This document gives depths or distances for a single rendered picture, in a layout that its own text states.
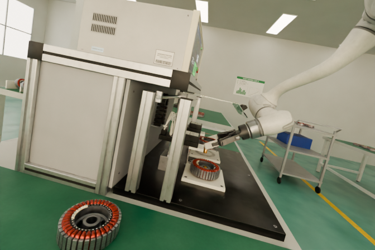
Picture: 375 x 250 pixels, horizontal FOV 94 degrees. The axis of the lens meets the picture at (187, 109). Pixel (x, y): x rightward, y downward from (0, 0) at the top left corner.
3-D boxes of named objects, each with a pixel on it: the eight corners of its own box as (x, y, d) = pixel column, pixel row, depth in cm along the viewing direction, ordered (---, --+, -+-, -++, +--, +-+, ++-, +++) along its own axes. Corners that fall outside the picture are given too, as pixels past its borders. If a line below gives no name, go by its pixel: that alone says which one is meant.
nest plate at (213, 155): (217, 153, 96) (218, 151, 96) (220, 163, 82) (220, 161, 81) (191, 147, 98) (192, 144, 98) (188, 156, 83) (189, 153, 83)
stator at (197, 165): (217, 171, 71) (220, 162, 70) (219, 184, 60) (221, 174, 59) (191, 163, 72) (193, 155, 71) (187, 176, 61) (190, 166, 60)
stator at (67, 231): (128, 220, 40) (131, 206, 40) (95, 267, 29) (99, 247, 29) (86, 206, 42) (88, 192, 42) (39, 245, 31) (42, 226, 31)
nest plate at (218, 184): (221, 172, 73) (221, 169, 72) (224, 192, 58) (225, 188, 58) (186, 163, 74) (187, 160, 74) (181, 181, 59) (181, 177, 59)
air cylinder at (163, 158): (174, 164, 71) (177, 151, 70) (171, 172, 63) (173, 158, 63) (162, 161, 71) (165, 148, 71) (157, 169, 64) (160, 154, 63)
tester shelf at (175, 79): (200, 94, 109) (201, 86, 109) (187, 91, 42) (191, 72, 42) (134, 80, 114) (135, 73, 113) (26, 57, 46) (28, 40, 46)
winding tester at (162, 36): (196, 85, 98) (203, 48, 96) (186, 76, 55) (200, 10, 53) (131, 71, 102) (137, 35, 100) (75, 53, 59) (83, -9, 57)
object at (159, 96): (187, 99, 108) (188, 94, 107) (159, 102, 46) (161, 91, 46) (184, 98, 108) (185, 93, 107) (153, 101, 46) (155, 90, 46)
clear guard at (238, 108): (238, 113, 106) (240, 103, 105) (247, 118, 82) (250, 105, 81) (186, 101, 109) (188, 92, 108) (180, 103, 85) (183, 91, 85)
